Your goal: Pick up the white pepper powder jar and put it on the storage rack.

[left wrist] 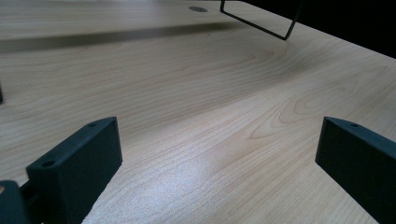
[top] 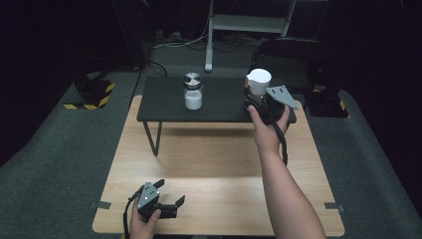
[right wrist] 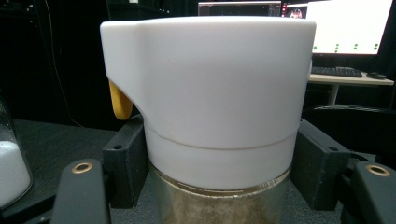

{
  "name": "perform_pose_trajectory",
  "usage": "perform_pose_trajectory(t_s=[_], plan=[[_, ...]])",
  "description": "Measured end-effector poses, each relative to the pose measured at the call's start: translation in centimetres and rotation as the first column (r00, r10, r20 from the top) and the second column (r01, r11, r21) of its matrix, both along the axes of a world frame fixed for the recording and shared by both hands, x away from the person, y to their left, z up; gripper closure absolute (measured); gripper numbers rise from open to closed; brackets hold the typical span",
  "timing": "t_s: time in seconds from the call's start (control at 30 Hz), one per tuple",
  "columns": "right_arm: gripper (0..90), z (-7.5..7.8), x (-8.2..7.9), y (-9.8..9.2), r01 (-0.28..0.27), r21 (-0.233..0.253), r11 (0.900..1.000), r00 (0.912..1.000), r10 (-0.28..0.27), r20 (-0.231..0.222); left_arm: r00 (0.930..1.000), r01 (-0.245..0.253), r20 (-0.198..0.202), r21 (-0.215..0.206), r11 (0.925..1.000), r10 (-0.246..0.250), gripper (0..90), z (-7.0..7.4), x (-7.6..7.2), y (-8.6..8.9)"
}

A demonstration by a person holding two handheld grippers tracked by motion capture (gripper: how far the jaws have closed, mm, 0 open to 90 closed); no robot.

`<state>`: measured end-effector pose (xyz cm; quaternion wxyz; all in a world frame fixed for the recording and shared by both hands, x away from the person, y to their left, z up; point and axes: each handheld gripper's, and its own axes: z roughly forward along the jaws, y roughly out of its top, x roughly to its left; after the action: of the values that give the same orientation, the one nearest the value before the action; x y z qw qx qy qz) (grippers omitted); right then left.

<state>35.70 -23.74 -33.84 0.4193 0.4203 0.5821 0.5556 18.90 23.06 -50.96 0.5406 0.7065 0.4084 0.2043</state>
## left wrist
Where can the dark round disc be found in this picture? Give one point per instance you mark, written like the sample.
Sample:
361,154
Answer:
198,9

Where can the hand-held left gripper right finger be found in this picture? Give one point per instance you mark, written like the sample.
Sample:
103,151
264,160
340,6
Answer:
358,161

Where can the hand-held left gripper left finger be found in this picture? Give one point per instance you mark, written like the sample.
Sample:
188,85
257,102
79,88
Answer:
77,168

